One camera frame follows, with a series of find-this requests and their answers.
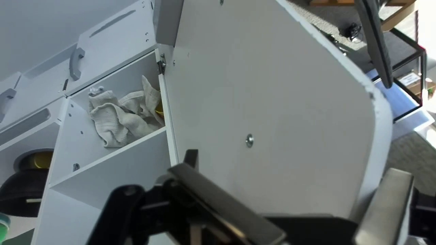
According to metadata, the black bowl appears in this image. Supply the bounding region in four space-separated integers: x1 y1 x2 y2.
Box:
0 167 52 219

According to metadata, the gripper right finger with grey pad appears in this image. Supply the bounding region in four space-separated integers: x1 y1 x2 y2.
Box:
353 166 417 245

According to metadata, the white toy kitchen unit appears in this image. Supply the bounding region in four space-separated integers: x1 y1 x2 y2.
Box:
0 0 183 245

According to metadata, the white sink cupboard door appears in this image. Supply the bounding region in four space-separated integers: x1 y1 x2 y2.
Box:
0 42 78 133

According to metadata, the black metal frame table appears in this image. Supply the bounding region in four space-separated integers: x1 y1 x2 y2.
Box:
389 26 431 124

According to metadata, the white green striped bowl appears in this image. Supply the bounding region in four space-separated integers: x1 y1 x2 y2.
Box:
0 211 14 242

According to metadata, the tall white fridge cupboard door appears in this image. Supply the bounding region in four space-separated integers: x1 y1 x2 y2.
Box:
156 0 395 225

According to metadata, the white crumpled cloth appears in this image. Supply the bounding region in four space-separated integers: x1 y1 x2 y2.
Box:
87 73 165 151

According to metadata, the gripper left finger with grey pad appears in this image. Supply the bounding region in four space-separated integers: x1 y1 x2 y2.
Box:
165 148 289 245

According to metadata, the small black floor object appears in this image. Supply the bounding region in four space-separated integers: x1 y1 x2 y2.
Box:
344 22 364 41

